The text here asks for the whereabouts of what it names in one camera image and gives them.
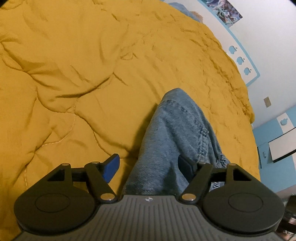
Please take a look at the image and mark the beige wall switch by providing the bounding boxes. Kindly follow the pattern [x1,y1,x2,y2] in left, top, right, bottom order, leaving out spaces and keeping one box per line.
[264,97,271,108]

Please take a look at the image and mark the anime poster strip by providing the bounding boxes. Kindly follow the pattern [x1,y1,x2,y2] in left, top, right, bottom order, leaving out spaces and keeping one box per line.
[202,0,243,27]

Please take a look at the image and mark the yellow quilted bedspread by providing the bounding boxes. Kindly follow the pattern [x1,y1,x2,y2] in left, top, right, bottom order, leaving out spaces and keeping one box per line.
[1,1,259,240]

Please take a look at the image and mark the blue denim jeans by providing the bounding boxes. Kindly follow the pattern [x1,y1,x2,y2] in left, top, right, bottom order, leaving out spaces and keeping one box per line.
[122,88,230,196]

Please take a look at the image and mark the white blue headboard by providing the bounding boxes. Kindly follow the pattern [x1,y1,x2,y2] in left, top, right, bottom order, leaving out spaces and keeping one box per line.
[165,1,260,86]

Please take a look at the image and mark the blue wardrobe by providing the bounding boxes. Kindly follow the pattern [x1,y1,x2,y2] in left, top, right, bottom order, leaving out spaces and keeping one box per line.
[253,108,295,193]

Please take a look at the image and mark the blue bedside cabinet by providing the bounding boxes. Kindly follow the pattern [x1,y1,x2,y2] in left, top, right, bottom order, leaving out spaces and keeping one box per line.
[257,142,273,169]

